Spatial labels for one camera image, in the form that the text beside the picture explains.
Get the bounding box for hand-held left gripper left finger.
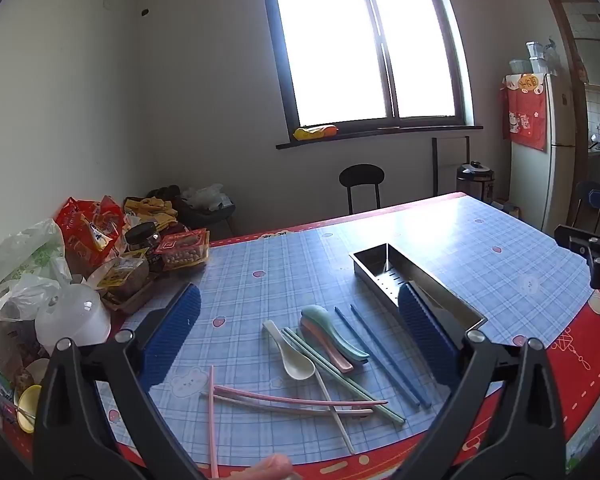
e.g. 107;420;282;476
32;282;206;480

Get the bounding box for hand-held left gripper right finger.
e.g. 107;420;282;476
397;282;566;480

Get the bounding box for stainless steel utensil box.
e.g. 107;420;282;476
349;242;488;333

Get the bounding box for pink spoon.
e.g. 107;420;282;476
300;322;355;373

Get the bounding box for pink chopstick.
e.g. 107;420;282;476
207;365;220;478
213;385;389;407

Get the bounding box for teal green spoon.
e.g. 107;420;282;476
301;305;371;361

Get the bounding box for white spoon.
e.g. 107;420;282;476
262;319;317;381

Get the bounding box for person's left hand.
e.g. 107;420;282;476
240;454;295;480

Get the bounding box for dark chair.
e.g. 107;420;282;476
570;180;600;233

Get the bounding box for white refrigerator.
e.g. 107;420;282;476
502;72;583;233

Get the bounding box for brown food tray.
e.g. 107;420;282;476
97;255;156;316

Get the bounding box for clear peanut tray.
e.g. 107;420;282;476
155;227;211;271

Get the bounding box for dark lidded jar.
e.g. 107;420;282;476
124;221;163;273

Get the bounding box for white plastic bowl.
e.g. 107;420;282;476
34;282;112;356

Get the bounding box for red printed cloth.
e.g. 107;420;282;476
501;74;551;152

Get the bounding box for steel pressure cooker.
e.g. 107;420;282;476
455;160;496;203

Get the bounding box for yellow packets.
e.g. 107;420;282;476
124;196;180;233

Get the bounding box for red snack bag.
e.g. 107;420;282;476
55;196;127;273

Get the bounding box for blue plaid tablecloth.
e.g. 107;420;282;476
10;191;600;480

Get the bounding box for crumpled white plastic bag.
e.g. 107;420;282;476
182;183;233;211

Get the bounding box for white food bowl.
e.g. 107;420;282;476
12;357;51;391

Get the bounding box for clear plastic pitcher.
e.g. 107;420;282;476
525;40;561;75

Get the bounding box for yellow cup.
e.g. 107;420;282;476
12;384;43;433

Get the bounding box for green printed plastic bag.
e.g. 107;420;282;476
0;217;73;306

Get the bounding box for black round stool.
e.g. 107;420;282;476
338;164;385;216

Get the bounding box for dark window sill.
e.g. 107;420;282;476
276;124;483;150

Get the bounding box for yellow toy on windowsill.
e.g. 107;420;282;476
293;124;339;141

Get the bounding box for dark framed window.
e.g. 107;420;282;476
258;0;476;131

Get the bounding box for brown door frame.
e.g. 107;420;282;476
541;0;588;86

